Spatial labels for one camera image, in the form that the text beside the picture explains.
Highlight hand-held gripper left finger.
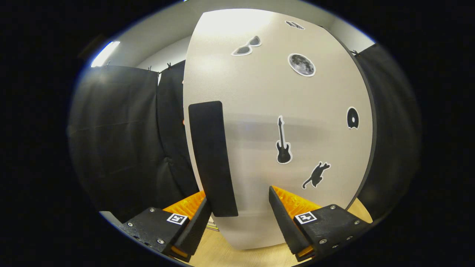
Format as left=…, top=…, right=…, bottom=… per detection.
left=118, top=191, right=213, bottom=263

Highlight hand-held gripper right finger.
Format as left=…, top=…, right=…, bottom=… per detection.
left=268, top=185, right=373, bottom=263

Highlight black door handle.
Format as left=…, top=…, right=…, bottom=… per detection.
left=188, top=100, right=239, bottom=218

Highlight black backdrop cloth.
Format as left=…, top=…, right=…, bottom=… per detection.
left=69, top=43, right=422, bottom=223

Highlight ceiling light panel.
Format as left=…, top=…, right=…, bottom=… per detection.
left=91, top=41, right=121, bottom=68

